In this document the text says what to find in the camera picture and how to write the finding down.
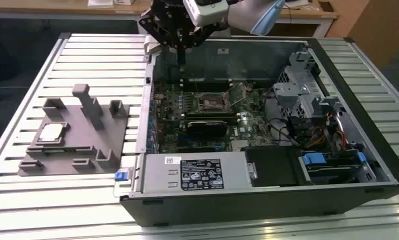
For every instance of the wooden cabinet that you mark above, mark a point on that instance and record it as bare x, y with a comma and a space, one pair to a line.
379, 30

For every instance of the CPU socket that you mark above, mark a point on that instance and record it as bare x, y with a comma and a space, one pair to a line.
212, 102

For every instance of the black plastic shroud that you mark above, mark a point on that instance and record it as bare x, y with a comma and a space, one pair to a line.
272, 167

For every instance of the green RAM stick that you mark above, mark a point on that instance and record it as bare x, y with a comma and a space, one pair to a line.
71, 150

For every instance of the small black desk device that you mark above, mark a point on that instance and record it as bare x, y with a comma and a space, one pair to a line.
326, 6

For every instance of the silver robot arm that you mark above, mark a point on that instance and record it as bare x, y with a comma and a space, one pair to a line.
239, 17

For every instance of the small white box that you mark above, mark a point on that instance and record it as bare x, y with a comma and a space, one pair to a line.
124, 2

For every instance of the wooden desk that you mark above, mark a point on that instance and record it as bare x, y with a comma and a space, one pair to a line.
70, 8

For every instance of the silver chipset heat sink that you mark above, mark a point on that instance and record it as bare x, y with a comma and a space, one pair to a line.
240, 145

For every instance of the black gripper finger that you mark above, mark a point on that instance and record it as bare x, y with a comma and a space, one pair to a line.
196, 37
159, 37

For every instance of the silver CPU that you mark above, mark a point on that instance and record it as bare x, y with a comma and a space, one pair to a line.
52, 132

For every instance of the metal locking lever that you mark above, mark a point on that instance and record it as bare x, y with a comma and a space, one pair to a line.
242, 101

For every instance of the green motherboard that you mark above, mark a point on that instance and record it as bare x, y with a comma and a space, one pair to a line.
252, 125

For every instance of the black graphics card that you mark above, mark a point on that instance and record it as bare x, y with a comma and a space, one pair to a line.
206, 130

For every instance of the black PC case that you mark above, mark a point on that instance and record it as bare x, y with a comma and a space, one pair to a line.
219, 207

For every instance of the metal drive cage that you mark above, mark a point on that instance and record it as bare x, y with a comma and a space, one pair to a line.
292, 92

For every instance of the white paper stack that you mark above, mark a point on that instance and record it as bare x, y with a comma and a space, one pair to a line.
99, 3

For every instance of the blue plastic tab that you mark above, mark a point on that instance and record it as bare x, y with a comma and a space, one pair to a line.
360, 157

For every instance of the black RAM slot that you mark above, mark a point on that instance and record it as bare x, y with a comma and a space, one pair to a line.
210, 115
206, 89
231, 120
206, 85
206, 80

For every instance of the grey parts rack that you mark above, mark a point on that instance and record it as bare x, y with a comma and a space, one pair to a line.
79, 130

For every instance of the blue disk carrier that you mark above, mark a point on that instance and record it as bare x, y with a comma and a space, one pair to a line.
312, 159

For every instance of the grey power supply unit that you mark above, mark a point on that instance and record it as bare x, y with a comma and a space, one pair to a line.
159, 175

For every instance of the blue case latch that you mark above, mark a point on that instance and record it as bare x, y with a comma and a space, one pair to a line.
120, 175

